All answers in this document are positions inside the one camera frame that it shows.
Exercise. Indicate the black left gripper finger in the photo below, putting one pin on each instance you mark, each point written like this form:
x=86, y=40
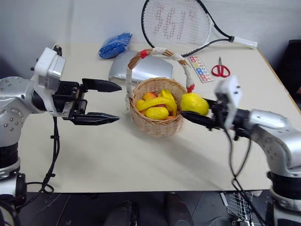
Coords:
x=94, y=118
x=101, y=85

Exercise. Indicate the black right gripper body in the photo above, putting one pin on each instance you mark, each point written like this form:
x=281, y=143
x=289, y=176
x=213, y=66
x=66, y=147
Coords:
x=217, y=115

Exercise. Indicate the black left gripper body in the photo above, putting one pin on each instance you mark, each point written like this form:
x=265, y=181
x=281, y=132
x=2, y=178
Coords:
x=68, y=94

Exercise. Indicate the yellow lemon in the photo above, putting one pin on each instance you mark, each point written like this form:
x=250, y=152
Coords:
x=194, y=103

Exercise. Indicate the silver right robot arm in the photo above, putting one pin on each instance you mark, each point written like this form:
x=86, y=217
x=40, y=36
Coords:
x=270, y=122

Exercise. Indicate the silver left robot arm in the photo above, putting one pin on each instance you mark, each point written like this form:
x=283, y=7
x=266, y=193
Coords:
x=11, y=94

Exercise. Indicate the colourful sticker strip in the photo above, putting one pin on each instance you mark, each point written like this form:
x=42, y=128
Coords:
x=201, y=69

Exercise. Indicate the yellow star fruit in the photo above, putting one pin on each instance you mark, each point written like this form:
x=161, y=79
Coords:
x=167, y=94

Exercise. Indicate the blue plastic bag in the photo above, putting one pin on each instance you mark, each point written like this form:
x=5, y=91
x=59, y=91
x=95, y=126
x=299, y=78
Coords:
x=115, y=46

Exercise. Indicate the yellow oval fruit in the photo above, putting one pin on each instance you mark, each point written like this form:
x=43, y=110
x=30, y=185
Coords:
x=156, y=113

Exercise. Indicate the silver foil pouch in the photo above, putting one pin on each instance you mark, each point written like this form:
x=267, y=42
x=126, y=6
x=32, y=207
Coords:
x=145, y=68

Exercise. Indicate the yellow banana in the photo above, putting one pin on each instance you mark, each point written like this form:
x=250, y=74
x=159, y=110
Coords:
x=155, y=102

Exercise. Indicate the orange red peach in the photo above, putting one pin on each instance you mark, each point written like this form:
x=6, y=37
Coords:
x=150, y=95

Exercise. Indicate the black white tennis racket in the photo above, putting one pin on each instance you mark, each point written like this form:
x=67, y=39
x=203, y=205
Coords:
x=217, y=26

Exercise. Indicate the black object beside table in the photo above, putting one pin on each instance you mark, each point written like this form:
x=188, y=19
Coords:
x=290, y=68

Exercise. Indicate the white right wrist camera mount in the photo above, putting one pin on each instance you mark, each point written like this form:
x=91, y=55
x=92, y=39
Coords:
x=231, y=94

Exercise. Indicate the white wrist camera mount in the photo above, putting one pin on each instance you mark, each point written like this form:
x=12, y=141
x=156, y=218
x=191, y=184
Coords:
x=48, y=63
x=231, y=94

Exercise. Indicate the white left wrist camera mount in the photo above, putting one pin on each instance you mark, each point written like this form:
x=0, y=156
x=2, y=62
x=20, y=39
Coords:
x=48, y=63

